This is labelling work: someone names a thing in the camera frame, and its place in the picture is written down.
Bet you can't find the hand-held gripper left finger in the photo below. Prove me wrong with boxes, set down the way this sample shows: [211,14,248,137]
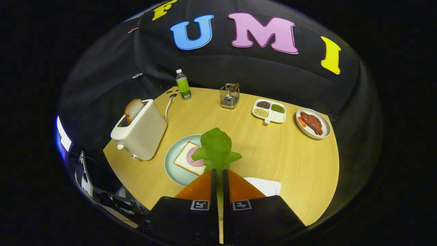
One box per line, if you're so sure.
[145,168,220,245]

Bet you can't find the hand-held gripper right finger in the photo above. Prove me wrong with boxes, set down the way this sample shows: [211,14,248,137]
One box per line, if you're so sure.
[223,168,306,245]

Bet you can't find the green lettuce leaf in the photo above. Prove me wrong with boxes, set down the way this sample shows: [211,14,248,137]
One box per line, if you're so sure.
[191,127,243,205]

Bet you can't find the toasted bread slice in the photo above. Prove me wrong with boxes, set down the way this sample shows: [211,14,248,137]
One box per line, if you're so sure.
[125,99,144,124]

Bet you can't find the pink ham slice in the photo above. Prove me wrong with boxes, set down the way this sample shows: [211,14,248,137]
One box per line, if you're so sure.
[186,146,205,167]

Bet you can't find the white square plate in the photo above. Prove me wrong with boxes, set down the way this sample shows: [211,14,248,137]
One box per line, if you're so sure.
[243,177,282,197]

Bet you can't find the white bread slice with ham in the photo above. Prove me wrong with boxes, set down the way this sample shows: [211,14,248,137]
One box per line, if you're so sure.
[173,141,207,177]

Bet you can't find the pale green round plate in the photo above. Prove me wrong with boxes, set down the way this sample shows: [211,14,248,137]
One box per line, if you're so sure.
[164,134,210,187]

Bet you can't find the cream white toaster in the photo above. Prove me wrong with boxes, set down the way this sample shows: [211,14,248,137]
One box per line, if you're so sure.
[110,99,168,161]

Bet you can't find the white divided bean dish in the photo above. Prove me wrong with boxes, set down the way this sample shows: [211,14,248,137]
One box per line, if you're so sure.
[252,99,286,124]

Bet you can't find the green label drink bottle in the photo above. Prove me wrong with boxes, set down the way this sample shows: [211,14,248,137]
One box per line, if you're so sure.
[175,69,192,100]

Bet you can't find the brown steak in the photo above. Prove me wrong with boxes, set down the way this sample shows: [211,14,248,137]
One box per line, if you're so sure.
[300,111,323,136]

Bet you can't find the round white steak plate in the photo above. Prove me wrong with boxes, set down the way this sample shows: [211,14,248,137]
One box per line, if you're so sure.
[295,108,332,140]

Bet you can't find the dark equipment with cables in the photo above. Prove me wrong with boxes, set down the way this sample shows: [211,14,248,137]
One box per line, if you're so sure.
[73,150,151,222]

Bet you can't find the metal wire utensil holder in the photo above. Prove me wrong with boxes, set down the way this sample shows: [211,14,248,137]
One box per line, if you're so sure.
[220,83,240,109]

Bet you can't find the white toaster cable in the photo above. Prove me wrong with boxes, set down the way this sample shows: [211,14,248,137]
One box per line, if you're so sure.
[165,94,177,121]

